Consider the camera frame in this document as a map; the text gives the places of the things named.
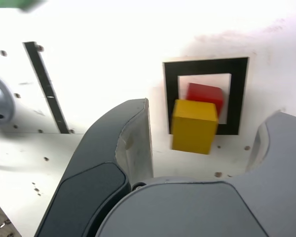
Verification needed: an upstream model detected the black tape strip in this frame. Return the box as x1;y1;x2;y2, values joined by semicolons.
22;41;71;134

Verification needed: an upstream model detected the black tape square outline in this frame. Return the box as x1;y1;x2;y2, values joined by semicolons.
162;56;250;136

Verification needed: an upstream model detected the red cube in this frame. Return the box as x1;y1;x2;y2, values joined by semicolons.
186;82;224;118

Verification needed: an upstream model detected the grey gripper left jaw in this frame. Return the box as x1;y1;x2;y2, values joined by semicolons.
36;98;154;237

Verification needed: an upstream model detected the yellow cube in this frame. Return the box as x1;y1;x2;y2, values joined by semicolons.
171;99;219;156

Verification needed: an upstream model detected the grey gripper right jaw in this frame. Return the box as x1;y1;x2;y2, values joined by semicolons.
96;112;296;237

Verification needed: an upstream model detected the green cube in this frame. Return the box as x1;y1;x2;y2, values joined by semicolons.
14;0;49;12

